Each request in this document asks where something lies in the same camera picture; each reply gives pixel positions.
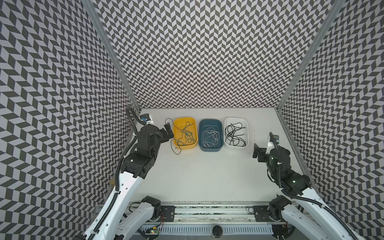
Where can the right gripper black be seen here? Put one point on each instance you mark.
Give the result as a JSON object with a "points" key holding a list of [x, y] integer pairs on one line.
{"points": [[259, 151]]}

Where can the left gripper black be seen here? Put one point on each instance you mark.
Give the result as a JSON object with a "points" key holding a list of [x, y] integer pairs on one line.
{"points": [[167, 132]]}

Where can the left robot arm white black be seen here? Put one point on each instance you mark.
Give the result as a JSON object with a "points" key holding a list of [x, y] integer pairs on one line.
{"points": [[134, 165]]}

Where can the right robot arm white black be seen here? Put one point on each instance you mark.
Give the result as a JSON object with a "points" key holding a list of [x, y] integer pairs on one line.
{"points": [[299, 203]]}

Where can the yellow plastic bin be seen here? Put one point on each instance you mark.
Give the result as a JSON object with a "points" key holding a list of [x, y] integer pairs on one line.
{"points": [[185, 133]]}

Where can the white plastic bin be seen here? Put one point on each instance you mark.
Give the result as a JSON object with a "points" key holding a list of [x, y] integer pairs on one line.
{"points": [[236, 133]]}

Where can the dark teal plastic bin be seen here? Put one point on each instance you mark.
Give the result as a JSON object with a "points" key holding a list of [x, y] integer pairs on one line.
{"points": [[210, 135]]}

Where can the small green circuit board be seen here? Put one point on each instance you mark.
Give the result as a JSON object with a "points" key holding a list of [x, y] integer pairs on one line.
{"points": [[152, 231]]}

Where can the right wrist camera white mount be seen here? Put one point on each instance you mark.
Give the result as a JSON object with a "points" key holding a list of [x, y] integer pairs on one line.
{"points": [[271, 145]]}

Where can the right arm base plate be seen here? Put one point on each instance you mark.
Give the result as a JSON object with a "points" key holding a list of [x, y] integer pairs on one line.
{"points": [[261, 213]]}

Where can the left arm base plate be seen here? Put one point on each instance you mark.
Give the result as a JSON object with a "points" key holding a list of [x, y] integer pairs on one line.
{"points": [[167, 213]]}

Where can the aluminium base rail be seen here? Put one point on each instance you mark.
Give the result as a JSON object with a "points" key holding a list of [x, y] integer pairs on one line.
{"points": [[204, 213]]}

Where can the left corner aluminium post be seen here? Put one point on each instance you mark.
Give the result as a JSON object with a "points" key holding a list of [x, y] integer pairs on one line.
{"points": [[94, 18]]}

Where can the corner aluminium post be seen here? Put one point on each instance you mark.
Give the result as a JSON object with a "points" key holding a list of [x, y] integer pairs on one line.
{"points": [[321, 34], [94, 18]]}

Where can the right corner aluminium post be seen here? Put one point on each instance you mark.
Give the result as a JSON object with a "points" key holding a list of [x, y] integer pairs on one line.
{"points": [[321, 34]]}

